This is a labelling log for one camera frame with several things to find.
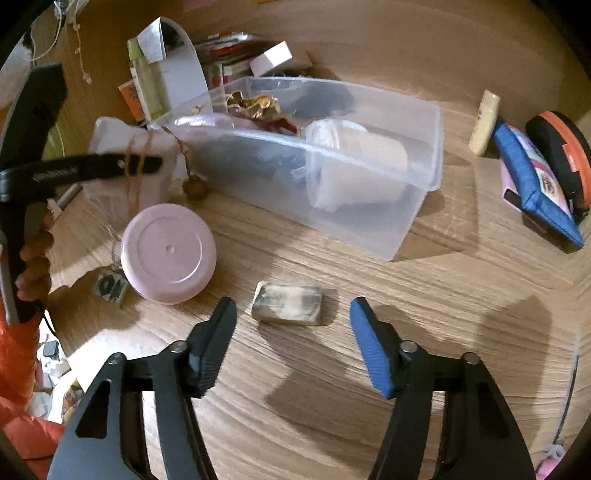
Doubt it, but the wooden desk hutch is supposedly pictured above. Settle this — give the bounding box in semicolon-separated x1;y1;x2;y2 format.
46;0;591;139

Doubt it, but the white round jar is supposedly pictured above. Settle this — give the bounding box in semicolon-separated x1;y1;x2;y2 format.
305;154;406;213

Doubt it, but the small white box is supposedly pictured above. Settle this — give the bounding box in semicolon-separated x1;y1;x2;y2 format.
249;41;294;78

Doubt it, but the stack of books and boxes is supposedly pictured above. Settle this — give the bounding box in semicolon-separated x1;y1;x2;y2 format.
194;31;264;90

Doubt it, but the white fluffy pompom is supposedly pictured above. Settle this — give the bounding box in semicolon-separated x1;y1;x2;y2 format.
0;37;34;109

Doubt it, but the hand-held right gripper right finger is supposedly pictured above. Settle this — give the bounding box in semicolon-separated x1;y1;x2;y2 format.
349;296;539;480

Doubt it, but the red gold ornament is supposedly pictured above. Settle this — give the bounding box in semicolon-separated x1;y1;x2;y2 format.
259;117;301;137

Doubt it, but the yellow green spray bottle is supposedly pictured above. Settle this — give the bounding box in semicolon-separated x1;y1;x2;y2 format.
127;36;169;121

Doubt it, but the black orange zip case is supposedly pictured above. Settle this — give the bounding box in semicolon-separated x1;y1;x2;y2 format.
525;111;591;213

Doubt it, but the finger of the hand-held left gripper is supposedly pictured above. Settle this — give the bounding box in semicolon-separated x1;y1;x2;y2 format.
0;62;69;174
83;154;164;181

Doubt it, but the brown bead cord necklace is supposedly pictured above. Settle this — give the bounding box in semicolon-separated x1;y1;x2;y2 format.
111;124;208;264

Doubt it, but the clear plastic storage box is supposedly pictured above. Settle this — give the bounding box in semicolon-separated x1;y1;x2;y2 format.
159;76;444;263

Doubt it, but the white cable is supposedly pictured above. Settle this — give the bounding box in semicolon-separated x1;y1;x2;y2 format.
30;0;93;86

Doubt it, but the person's left forearm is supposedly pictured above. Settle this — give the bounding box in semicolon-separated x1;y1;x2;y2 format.
0;300;65;480

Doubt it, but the pink round case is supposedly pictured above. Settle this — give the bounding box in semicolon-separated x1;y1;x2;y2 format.
121;203;218;305

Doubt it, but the white eraser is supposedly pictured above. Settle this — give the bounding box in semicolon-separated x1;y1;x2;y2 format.
252;281;324;327

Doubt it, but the cream tube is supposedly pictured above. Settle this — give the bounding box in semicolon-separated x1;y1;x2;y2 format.
468;89;502;157

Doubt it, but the gold jewelry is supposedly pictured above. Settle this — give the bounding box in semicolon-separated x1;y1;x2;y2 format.
226;92;282;121

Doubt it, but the paper receipt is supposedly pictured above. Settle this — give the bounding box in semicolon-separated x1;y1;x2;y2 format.
137;17;168;61

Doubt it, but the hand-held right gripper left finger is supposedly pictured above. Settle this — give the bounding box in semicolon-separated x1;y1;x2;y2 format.
46;296;238;480

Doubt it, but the dark pouch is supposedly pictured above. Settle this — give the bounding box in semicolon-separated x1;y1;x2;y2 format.
286;83;356;121

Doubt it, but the person's left hand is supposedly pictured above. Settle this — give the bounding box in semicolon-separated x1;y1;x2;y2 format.
14;210;55;303

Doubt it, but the blue zip pouch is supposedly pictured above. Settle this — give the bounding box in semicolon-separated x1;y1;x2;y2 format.
492;121;585;247

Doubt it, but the small orange box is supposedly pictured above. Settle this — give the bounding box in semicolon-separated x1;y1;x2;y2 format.
117;79;144;121

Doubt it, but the pink plush toy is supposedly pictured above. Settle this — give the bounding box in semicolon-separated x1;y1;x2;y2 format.
536;445;566;480

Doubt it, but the white cloth pouch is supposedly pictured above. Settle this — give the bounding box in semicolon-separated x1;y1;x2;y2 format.
85;116;190;217

